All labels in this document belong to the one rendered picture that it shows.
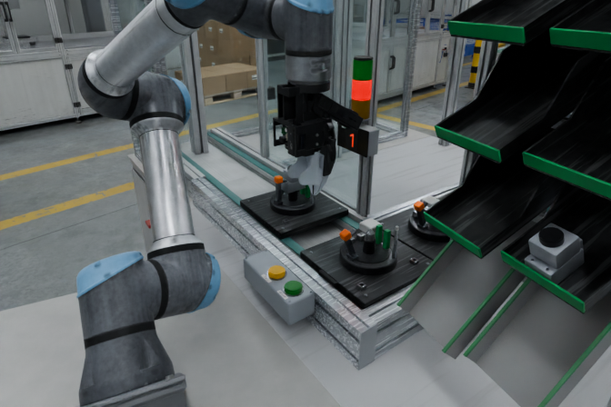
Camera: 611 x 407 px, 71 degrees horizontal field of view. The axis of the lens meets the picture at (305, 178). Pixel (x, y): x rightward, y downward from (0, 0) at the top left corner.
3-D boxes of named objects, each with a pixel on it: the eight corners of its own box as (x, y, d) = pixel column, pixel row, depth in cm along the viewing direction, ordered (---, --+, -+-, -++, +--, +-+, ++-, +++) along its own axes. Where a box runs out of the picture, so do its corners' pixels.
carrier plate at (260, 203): (280, 240, 116) (280, 233, 115) (239, 205, 133) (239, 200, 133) (348, 214, 128) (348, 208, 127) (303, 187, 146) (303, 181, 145)
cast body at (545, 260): (552, 289, 59) (548, 256, 55) (525, 272, 63) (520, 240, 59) (595, 254, 61) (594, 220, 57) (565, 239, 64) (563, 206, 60)
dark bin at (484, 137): (500, 164, 60) (492, 121, 56) (436, 137, 71) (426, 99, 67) (636, 65, 65) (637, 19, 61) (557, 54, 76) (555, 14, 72)
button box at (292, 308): (289, 326, 93) (288, 303, 90) (244, 277, 109) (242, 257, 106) (315, 313, 96) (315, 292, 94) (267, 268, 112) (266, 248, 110)
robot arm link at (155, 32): (53, 67, 89) (182, -80, 58) (106, 78, 97) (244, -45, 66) (55, 119, 87) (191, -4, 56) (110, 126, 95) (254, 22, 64)
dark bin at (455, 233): (481, 260, 66) (473, 226, 63) (425, 222, 77) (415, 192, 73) (605, 163, 71) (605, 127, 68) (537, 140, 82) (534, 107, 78)
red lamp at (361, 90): (360, 101, 108) (361, 82, 106) (347, 97, 112) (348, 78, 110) (375, 98, 111) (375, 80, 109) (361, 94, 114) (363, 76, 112)
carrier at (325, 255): (364, 312, 90) (367, 262, 85) (300, 257, 108) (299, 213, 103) (439, 272, 103) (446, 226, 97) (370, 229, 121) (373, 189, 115)
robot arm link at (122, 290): (71, 346, 75) (62, 271, 79) (144, 328, 85) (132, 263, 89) (99, 332, 68) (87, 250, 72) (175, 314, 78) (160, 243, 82)
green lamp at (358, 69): (361, 82, 106) (362, 61, 104) (348, 78, 110) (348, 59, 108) (375, 79, 109) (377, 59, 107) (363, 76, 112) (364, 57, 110)
